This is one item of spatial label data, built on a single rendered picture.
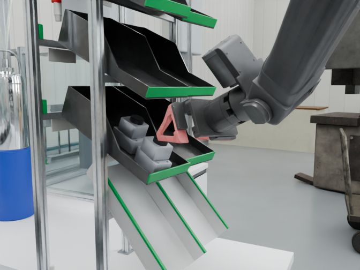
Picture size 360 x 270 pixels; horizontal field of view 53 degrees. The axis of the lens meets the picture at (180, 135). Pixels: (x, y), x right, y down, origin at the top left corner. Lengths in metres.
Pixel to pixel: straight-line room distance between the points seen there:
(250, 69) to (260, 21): 11.31
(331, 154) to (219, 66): 4.58
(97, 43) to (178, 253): 0.46
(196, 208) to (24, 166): 0.78
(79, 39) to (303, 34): 0.53
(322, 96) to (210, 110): 10.55
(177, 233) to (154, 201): 0.09
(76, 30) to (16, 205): 0.90
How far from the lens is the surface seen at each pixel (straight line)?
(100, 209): 0.75
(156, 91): 0.67
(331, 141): 5.05
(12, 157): 1.50
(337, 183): 5.12
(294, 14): 0.37
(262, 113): 0.48
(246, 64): 0.53
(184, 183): 0.98
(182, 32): 2.18
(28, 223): 1.52
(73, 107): 0.82
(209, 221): 0.97
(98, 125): 0.71
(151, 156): 0.70
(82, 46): 0.79
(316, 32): 0.37
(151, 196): 0.86
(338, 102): 11.04
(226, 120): 0.58
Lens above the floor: 1.37
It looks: 8 degrees down
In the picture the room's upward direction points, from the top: straight up
